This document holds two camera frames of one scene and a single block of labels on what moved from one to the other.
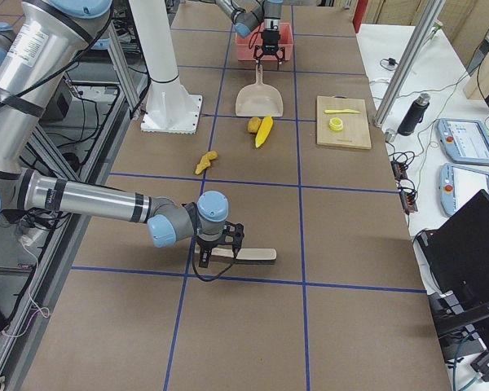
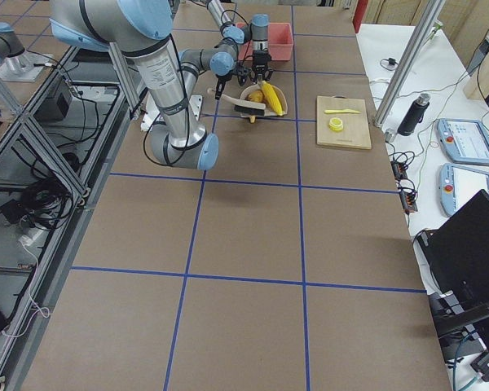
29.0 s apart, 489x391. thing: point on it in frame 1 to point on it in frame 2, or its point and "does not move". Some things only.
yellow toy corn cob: x=263 y=131 to x=271 y=97
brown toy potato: x=253 y=124 to x=256 y=96
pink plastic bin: x=245 y=46 does not move
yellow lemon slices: x=336 y=124 does not move
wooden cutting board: x=342 y=121 does not move
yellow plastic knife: x=343 y=111 does not move
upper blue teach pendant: x=468 y=141 does not move
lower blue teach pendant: x=459 y=184 does not move
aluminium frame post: x=433 y=10 does not move
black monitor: x=466 y=257 does not move
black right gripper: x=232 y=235 to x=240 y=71
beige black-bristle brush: x=256 y=256 to x=240 y=106
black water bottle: x=415 y=116 does not move
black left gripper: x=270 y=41 to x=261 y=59
